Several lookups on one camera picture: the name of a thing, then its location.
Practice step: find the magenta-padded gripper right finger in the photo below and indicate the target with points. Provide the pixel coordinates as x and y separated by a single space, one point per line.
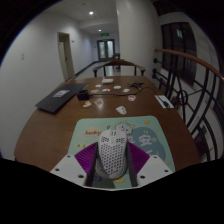
155 168

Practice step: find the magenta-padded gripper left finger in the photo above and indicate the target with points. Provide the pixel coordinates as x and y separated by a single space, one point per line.
68 168

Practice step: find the white perforated computer mouse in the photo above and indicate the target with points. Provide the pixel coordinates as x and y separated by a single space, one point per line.
111 156

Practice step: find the green cartoon-print mouse pad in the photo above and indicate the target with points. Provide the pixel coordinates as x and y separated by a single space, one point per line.
150 136

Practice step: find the small beige sticker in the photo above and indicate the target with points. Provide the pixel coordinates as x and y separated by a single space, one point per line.
98 102
87 104

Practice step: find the small white sticker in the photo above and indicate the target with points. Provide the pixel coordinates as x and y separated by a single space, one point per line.
126 90
106 90
117 87
98 85
121 109
132 97

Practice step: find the white paper card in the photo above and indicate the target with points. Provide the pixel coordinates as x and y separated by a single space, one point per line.
164 101

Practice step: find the black flat box with label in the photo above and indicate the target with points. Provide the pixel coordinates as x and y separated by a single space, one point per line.
61 97

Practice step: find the small black box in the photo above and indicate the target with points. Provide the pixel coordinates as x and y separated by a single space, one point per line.
83 95

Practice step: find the black railing with wooden handrail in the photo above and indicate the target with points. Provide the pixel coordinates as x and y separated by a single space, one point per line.
186 96

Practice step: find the small white box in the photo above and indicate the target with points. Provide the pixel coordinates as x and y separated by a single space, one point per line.
107 80

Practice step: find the wooden chair with curved back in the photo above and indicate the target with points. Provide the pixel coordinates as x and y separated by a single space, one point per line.
118 63

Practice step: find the side doorway with door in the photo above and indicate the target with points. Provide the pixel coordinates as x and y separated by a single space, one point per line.
66 56

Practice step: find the dark framed window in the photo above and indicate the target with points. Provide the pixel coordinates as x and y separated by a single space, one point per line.
178 50

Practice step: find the glass double door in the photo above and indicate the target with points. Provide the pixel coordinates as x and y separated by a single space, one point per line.
106 50

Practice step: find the green exit sign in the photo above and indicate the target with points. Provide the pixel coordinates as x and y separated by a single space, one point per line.
104 34

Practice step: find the round ceiling light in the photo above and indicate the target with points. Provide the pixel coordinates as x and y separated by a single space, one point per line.
91 13

